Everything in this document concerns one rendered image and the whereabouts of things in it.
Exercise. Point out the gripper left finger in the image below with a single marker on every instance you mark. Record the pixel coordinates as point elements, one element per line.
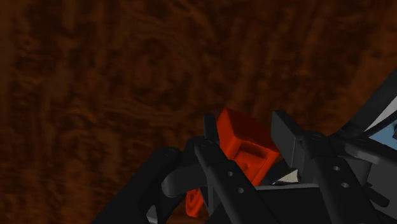
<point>223,173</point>

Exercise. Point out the orange block with recess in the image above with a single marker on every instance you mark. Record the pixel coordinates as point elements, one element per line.
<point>245,139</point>

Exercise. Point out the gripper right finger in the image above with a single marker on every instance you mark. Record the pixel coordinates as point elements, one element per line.
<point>328,173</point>

